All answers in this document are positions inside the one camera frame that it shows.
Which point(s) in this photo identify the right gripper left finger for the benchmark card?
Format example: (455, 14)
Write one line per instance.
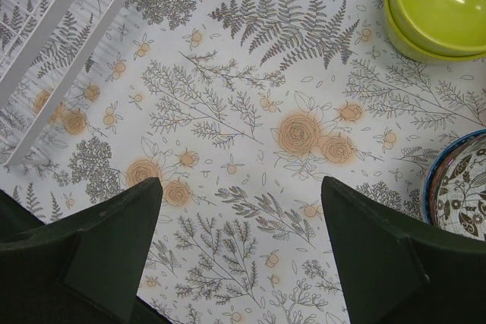
(84, 268)

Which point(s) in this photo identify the white wire dish rack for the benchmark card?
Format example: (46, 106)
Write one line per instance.
(45, 45)

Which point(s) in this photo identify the red floral pattern bowl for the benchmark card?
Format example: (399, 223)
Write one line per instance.
(457, 198)

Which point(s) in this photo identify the red diamond pattern bowl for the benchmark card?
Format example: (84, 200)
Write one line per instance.
(429, 176)

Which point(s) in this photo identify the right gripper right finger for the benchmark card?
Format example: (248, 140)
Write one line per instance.
(397, 269)

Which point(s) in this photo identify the floral table mat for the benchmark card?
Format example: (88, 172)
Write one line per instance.
(241, 108)

